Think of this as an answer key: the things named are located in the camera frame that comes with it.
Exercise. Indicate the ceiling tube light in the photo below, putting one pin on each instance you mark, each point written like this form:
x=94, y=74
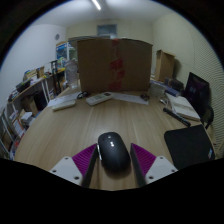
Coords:
x=96, y=4

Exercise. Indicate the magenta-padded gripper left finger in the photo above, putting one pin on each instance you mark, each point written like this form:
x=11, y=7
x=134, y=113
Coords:
x=68, y=168

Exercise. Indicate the blue book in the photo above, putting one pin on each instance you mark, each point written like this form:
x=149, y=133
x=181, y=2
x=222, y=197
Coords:
x=171, y=90

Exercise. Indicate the small dark object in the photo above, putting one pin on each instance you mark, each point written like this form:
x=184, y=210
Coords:
x=144, y=97

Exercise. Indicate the open white book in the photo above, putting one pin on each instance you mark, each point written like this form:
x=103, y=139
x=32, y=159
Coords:
x=183, y=107

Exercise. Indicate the round wall clock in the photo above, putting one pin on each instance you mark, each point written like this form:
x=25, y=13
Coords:
x=57, y=36

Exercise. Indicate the blue and white cabinet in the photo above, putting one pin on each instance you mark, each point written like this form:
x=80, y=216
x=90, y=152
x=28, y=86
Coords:
x=61, y=53

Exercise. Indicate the grey door with window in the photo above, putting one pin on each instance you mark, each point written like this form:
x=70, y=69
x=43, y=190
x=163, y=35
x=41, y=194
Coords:
x=107, y=30

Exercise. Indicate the tall narrow cardboard box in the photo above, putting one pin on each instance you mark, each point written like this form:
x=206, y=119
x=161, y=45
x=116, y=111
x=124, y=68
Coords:
x=164, y=65

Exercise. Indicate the black marker pen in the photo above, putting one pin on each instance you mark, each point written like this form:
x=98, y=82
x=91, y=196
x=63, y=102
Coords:
x=176, y=116

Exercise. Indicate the black office chair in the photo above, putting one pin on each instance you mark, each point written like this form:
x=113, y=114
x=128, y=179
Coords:
x=197, y=91

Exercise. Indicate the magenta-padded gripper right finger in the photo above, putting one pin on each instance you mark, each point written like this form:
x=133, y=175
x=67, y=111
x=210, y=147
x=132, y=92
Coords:
x=159, y=166

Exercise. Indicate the black computer mouse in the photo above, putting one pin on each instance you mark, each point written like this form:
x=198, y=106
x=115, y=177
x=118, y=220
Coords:
x=113, y=151

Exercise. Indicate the clear plastic water bottle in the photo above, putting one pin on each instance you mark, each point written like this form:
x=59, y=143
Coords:
x=71, y=75

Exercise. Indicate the cluttered shelf unit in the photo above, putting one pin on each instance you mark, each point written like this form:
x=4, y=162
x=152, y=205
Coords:
x=20, y=110

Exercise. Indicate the black mouse pad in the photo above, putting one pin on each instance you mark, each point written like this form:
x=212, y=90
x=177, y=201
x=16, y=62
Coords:
x=188, y=146

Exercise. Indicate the large brown cardboard box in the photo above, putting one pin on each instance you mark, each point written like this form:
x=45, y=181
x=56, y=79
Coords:
x=100, y=66

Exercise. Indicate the clear plastic container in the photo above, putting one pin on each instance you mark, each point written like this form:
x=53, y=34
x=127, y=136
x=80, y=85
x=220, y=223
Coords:
x=156, y=90

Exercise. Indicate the plain white remote control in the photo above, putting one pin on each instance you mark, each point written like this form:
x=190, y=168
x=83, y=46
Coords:
x=64, y=105

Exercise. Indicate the small black clip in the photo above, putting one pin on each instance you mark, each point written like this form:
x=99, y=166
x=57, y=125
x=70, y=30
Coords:
x=82, y=95

